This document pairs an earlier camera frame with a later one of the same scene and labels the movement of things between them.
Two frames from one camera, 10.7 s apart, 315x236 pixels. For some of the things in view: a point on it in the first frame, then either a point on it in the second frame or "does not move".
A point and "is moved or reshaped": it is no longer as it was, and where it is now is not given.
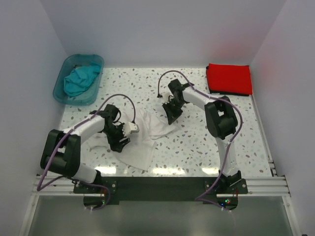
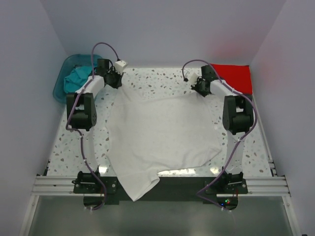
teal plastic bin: [88, 97] does not move
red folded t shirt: [230, 78] does not move
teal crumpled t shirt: [80, 79] does not move
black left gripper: [115, 144] to [118, 83]
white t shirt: [138, 153] is moved or reshaped
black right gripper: [172, 115] to [195, 87]
